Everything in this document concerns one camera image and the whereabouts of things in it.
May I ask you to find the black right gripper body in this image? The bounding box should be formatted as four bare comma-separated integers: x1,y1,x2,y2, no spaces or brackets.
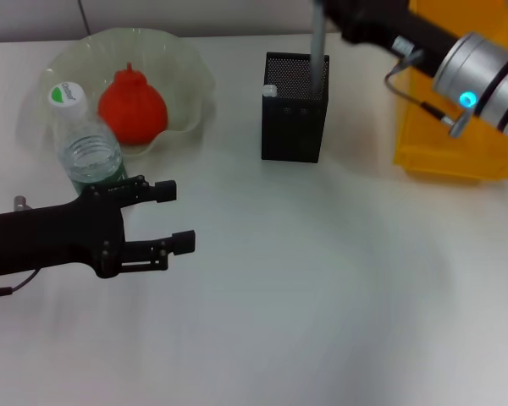
321,0,462,80

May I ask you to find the clear green-label water bottle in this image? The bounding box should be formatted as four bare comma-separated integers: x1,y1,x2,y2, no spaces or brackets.
47,80,130,196

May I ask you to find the green glass fruit plate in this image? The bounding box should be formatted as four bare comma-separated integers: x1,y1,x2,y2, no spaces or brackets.
19,27,216,158

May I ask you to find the silver marker pen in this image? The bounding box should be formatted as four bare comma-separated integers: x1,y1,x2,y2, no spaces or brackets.
311,0,329,102

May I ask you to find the right arm wrist cable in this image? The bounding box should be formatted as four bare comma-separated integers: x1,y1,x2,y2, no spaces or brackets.
384,48,471,139

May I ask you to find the yellow plastic bin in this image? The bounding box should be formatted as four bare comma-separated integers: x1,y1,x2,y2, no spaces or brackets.
392,0,508,183

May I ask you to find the arm wrist cable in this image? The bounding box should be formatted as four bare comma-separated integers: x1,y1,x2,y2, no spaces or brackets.
0,195,41,300
384,48,471,139

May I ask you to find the left arm wrist cable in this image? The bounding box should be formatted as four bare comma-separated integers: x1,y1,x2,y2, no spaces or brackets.
0,195,41,300

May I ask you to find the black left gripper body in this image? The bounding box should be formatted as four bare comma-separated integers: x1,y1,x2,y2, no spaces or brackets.
0,185,126,279

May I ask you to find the black mesh pen holder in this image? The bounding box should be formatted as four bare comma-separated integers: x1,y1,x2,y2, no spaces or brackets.
261,52,330,164

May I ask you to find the orange fruit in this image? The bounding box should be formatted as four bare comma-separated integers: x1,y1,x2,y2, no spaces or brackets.
97,62,169,146

